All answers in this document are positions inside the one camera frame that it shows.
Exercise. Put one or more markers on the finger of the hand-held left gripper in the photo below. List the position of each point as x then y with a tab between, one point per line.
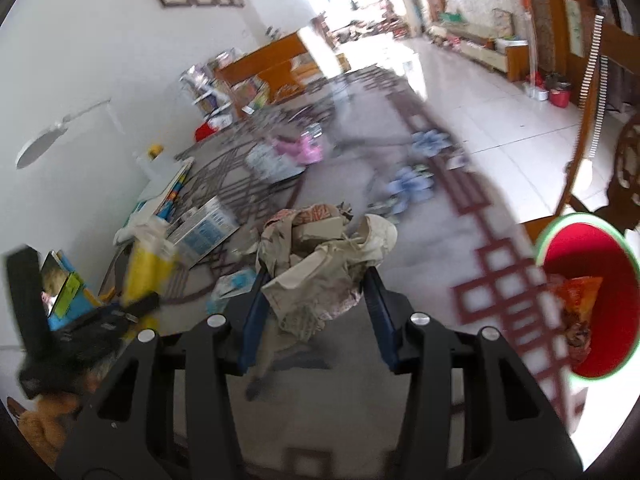
142	304
27	300

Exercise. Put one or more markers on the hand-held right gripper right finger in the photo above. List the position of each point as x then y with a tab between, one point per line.
377	315

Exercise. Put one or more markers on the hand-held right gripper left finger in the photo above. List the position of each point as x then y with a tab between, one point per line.
252	320

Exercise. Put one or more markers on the yellow carton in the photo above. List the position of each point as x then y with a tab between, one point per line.
145	270

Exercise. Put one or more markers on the brown paper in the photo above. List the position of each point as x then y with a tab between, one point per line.
320	270

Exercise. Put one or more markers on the red bin with green rim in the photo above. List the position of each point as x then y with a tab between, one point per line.
600	260

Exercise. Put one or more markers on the person's left forearm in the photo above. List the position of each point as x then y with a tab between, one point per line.
45	425

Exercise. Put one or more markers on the smartphone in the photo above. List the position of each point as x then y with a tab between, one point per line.
52	285

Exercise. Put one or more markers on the pale blue white wrapper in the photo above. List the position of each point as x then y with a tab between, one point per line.
232	287

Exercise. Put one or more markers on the printed milk carton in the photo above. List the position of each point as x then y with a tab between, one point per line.
202	232

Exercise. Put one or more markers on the stack of books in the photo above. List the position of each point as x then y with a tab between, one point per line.
162	195

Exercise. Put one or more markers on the patterned grey tablecloth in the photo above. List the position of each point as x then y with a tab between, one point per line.
350	200

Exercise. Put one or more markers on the small yellow item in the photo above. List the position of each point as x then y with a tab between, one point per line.
156	150

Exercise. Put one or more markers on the white desk lamp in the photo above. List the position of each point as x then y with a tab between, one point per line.
42	145

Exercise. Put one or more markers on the crumpled silver foil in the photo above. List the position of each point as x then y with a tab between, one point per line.
272	162

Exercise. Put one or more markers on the crumpled pink wrapper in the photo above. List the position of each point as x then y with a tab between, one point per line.
300	149

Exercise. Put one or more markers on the red bag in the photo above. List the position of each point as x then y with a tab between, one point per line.
206	132

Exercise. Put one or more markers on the orange plastic wrapper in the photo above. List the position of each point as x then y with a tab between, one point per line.
575	305

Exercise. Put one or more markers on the carved wooden chair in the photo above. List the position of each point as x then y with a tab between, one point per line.
585	125

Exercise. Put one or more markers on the wooden television cabinet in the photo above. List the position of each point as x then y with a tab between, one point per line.
490	55

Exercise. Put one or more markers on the red bucket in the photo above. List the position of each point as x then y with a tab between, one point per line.
560	95

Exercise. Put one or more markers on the mop with white bucket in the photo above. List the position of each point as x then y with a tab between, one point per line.
534	45

